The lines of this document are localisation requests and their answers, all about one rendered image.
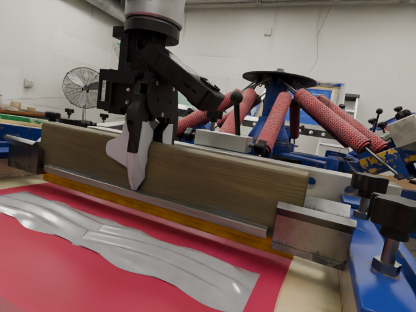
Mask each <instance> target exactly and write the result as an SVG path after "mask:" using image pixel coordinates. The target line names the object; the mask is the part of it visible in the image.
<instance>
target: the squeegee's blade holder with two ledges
mask: <svg viewBox="0 0 416 312"><path fill-rule="evenodd" d="M44 172H46V173H49V174H52V175H56V176H60V177H62V178H66V179H69V180H73V181H76V182H78V183H82V184H86V185H89V186H92V187H95V188H98V189H102V190H105V191H109V192H111V193H115V194H119V195H122V196H125V197H129V198H131V199H135V200H138V201H141V202H145V203H148V204H152V205H154V206H158V207H161V208H164V209H168V210H172V211H174V212H178V213H181V214H184V215H188V216H190V217H194V218H197V219H201V220H205V221H207V222H210V223H214V224H217V225H221V226H223V227H227V228H231V229H234V230H237V231H239V232H243V233H247V234H250V235H253V236H257V237H260V238H264V239H266V237H267V235H268V231H269V227H268V226H266V225H262V224H259V223H255V222H251V221H248V220H244V219H240V218H238V217H234V216H231V215H227V214H223V213H220V212H216V211H213V210H209V209H205V208H203V207H199V206H195V205H192V204H188V203H185V202H181V201H177V200H174V199H170V198H167V197H163V196H159V195H157V194H153V193H149V192H146V191H142V190H140V189H137V190H136V191H135V190H132V189H131V187H129V186H125V185H122V184H118V183H114V182H111V181H107V180H103V179H101V178H97V177H94V176H90V175H86V174H83V173H79V172H76V171H72V170H68V169H65V168H61V167H57V166H55V165H45V166H44Z"/></svg>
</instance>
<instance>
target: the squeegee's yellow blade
mask: <svg viewBox="0 0 416 312"><path fill-rule="evenodd" d="M44 175H46V176H50V177H53V178H56V179H59V180H63V181H66V182H69V183H72V184H76V185H79V186H82V187H85V188H89V189H92V190H95V191H98V192H101V193H105V194H108V195H110V196H114V197H118V198H121V199H124V200H127V201H131V202H134V203H136V204H140V205H143V206H147V207H150V208H153V209H157V210H160V211H162V212H166V213H169V214H173V215H176V216H179V217H182V218H185V219H188V220H192V221H195V222H199V223H202V224H204V225H208V226H211V227H214V228H218V229H221V230H225V231H227V232H230V233H234V234H237V235H240V236H244V237H247V238H250V239H253V240H256V241H260V242H263V243H266V244H269V245H271V242H272V236H270V235H268V236H267V237H266V239H264V238H260V237H257V236H253V235H250V234H247V233H243V232H239V231H237V230H234V229H231V228H227V227H223V226H221V225H217V224H214V223H210V222H207V221H205V220H201V219H197V218H194V217H190V216H188V215H184V214H181V213H178V212H174V211H172V210H168V209H164V208H161V207H158V206H154V205H152V204H148V203H145V202H141V201H138V200H135V199H131V198H129V197H125V196H122V195H119V194H115V193H111V192H109V191H105V190H102V189H98V188H95V187H92V186H89V185H86V184H82V183H78V182H76V181H73V180H69V179H66V178H62V177H60V176H56V175H52V174H49V173H46V174H44Z"/></svg>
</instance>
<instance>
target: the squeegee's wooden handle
mask: <svg viewBox="0 0 416 312"><path fill-rule="evenodd" d="M119 136H120V134H115V133H111V132H105V131H99V130H95V129H89V128H83V127H80V126H74V125H70V124H64V123H58V122H52V121H45V122H43V124H42V126H41V141H40V146H41V148H42V149H43V155H42V164H41V167H42V168H44V166H45V165H55V166H57V167H61V168H65V169H68V170H72V171H76V172H79V173H83V174H86V175H90V176H94V177H97V178H101V179H103V180H107V181H111V182H114V183H118V184H122V185H125V186H129V187H131V186H130V184H129V179H128V169H127V168H126V167H125V166H124V165H122V164H120V163H119V162H117V161H116V160H114V159H112V158H111V157H109V156H108V155H107V154H106V144H107V142H108V141H110V140H112V139H115V138H117V137H119ZM309 178H310V174H309V172H308V171H303V170H297V169H293V168H287V167H282V166H278V165H271V164H268V163H262V162H256V161H252V160H247V159H243V158H237V157H231V156H227V155H221V154H215V153H212V152H206V151H202V150H196V149H190V148H186V147H180V146H177V145H171V144H165V143H161V142H155V141H152V142H151V143H150V145H149V149H148V162H147V165H146V168H145V180H144V181H143V182H142V183H141V185H140V186H139V188H138V189H140V190H142V191H146V192H149V193H153V194H157V195H159V196H163V197H167V198H170V199H174V200H177V201H181V202H185V203H188V204H192V205H195V206H199V207H203V208H205V209H209V210H213V211H216V212H220V213H223V214H227V215H231V216H234V217H238V218H240V219H244V220H248V221H251V222H255V223H259V224H262V225H266V226H268V227H269V231H268V235H270V236H273V231H274V225H275V219H276V215H277V205H278V202H284V203H287V204H292V205H295V206H300V207H304V203H305V197H306V192H307V188H308V182H309Z"/></svg>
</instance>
